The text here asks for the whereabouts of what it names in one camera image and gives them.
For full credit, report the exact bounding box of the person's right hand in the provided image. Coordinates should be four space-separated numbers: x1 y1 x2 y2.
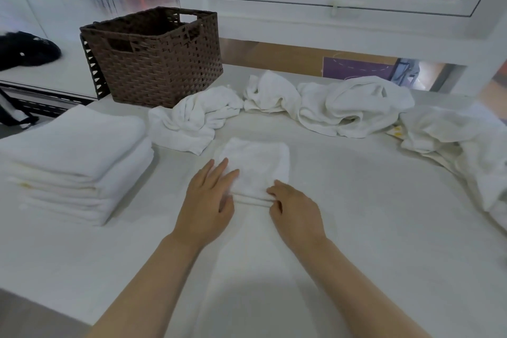
266 180 328 254

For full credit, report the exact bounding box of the crumpled white towel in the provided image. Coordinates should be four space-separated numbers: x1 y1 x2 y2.
243 70 302 119
297 76 416 139
148 86 245 156
399 102 507 231

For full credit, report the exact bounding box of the large folded white towel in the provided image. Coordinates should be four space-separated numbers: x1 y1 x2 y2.
20 195 119 227
8 175 131 215
0 139 155 200
0 105 148 185

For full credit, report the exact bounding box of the person's right forearm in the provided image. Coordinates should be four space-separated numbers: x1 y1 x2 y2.
287 237 433 338

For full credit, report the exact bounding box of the white table cover sheet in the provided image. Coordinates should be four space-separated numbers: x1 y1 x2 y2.
0 64 507 338

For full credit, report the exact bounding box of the black bag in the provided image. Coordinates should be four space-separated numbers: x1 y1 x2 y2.
0 31 62 72

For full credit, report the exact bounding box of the purple sign board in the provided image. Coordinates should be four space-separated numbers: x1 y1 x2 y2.
322 57 397 82

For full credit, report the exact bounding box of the white side shelf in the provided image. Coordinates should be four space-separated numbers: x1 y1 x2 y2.
0 39 100 101

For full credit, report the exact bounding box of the person's left forearm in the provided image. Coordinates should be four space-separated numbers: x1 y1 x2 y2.
85 231 207 338

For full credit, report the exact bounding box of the brown wicker basket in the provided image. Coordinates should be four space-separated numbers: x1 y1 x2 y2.
79 7 224 109

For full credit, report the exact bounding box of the person's left hand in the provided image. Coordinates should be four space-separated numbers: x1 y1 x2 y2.
171 157 241 250

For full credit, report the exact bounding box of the small white towel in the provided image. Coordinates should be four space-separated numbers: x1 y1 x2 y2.
213 137 291 208

